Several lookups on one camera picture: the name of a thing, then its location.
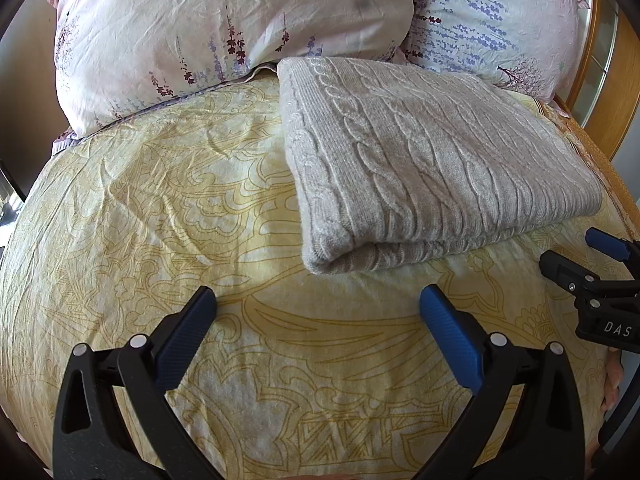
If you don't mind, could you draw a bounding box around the orange patterned mattress edge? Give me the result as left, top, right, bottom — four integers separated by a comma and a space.
537, 97, 640, 241

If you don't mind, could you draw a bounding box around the person's right hand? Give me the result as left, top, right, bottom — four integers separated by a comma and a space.
602, 359, 624, 411

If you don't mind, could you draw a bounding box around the yellow patterned bed sheet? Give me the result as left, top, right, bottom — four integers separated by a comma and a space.
0, 72, 636, 480

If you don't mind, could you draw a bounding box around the blue floral pillow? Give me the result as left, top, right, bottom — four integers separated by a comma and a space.
400, 0, 591, 103

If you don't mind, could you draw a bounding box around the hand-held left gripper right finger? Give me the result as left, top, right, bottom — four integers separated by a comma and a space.
415, 284, 586, 480

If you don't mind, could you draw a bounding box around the wooden bed headboard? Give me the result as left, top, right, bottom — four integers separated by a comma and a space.
550, 0, 640, 161

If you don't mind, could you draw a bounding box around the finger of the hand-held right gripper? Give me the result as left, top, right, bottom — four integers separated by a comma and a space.
539, 250, 640, 311
585, 227, 640, 276

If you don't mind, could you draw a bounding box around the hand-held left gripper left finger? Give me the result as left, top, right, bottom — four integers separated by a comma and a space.
51, 286, 221, 480

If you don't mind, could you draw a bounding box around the beige cable knit sweater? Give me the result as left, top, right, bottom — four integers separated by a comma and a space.
276, 56, 604, 276

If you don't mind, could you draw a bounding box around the pink floral pillow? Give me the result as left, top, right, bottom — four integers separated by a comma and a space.
47, 0, 416, 138

